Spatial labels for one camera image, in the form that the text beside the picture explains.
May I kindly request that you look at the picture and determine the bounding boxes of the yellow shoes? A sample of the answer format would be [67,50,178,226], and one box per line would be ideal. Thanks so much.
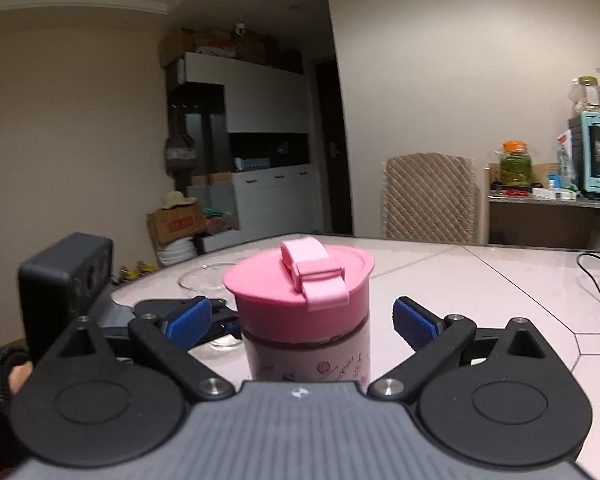
[117,261,157,281]

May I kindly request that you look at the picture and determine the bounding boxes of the straw hat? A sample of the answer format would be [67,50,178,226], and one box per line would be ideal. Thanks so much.
[161,191,199,210]

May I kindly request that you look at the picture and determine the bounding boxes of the pink printed bottle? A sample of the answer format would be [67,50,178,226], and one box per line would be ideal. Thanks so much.
[242,312,372,386]

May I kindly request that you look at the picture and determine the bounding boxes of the wooden shelf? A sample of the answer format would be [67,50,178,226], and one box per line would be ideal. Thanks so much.
[484,162,600,252]

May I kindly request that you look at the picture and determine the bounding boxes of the dark door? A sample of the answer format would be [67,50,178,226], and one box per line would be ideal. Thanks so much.
[314,57,354,235]

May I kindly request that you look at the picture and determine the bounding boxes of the quilted chair back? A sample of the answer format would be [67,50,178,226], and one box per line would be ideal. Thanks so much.
[381,152,478,246]

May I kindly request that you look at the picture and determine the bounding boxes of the clear glass cup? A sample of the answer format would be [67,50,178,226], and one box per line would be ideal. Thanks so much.
[178,261,246,352]

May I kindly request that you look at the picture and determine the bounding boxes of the flat white box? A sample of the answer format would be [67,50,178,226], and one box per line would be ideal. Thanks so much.
[532,187,578,201]

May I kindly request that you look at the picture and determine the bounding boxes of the brown cardboard box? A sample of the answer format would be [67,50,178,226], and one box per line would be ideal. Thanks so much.
[232,30,268,66]
[159,27,198,68]

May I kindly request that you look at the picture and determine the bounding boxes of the pink bottle cap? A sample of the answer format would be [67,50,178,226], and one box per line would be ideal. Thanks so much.
[222,238,376,341]

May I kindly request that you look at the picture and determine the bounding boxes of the green pickle jar orange lid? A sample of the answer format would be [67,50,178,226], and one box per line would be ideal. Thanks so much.
[500,141,533,186]

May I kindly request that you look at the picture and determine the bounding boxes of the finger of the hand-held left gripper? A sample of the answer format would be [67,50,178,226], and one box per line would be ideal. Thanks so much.
[192,308,243,350]
[134,298,228,317]

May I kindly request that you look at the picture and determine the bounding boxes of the snack packet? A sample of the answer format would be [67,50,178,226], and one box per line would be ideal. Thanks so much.
[556,130,579,191]

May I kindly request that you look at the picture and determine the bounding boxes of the cardboard box red label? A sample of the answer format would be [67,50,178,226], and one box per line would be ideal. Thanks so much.
[147,203,206,246]

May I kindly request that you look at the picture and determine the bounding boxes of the white cabinet unit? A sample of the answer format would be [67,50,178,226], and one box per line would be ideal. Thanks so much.
[166,52,326,253]

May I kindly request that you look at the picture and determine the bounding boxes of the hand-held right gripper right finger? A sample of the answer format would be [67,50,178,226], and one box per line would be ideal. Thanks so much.
[367,296,563,403]

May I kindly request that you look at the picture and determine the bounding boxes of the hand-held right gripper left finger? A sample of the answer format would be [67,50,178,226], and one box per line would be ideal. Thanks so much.
[30,296,236,403]

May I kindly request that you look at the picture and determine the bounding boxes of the hanging grey bag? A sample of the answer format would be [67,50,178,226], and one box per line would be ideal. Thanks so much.
[164,132,198,175]

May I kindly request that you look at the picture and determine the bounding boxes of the glass jar yellow lid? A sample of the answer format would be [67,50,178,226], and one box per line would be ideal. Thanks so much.
[577,76,599,111]

